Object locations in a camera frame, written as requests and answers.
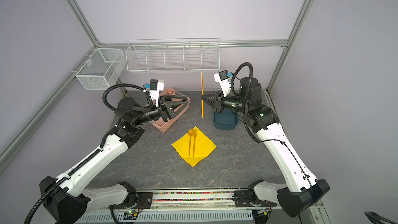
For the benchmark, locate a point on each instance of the yellow paper napkin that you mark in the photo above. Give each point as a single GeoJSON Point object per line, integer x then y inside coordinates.
{"type": "Point", "coordinates": [204, 147]}

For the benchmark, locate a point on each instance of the teal plastic tray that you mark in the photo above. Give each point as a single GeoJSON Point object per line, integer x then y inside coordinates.
{"type": "Point", "coordinates": [226, 120]}

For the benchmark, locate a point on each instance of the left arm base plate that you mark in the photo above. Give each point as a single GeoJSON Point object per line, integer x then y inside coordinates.
{"type": "Point", "coordinates": [139, 200]}

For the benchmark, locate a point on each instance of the white mesh wall box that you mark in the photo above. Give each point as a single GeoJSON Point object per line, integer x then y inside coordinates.
{"type": "Point", "coordinates": [102, 69]}

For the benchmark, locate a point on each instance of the yellow plastic spoon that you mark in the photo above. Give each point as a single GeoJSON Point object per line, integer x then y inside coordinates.
{"type": "Point", "coordinates": [191, 133]}

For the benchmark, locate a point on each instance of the yellow plastic knife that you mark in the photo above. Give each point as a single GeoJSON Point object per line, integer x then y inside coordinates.
{"type": "Point", "coordinates": [202, 93]}

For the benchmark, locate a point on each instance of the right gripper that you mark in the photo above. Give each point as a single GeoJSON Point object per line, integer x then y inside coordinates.
{"type": "Point", "coordinates": [218, 105]}

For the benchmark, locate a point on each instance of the white wire wall rack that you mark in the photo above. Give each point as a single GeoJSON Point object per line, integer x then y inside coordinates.
{"type": "Point", "coordinates": [166, 55]}

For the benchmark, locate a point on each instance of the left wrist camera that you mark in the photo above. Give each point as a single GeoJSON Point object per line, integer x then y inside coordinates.
{"type": "Point", "coordinates": [152, 91]}

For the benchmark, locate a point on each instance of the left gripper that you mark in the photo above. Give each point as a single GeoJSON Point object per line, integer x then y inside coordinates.
{"type": "Point", "coordinates": [166, 111]}

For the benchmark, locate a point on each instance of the white vented cable duct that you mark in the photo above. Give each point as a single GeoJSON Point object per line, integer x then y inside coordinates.
{"type": "Point", "coordinates": [185, 216]}

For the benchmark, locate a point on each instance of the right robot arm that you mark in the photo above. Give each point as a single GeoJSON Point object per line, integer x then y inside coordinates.
{"type": "Point", "coordinates": [241, 94]}

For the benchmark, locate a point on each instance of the yellow plastic fork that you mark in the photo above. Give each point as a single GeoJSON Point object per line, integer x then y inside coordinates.
{"type": "Point", "coordinates": [195, 134]}

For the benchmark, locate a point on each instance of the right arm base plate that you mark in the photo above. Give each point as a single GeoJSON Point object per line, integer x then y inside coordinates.
{"type": "Point", "coordinates": [247, 198]}

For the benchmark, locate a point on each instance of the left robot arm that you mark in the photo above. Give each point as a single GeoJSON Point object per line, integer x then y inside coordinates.
{"type": "Point", "coordinates": [67, 197]}

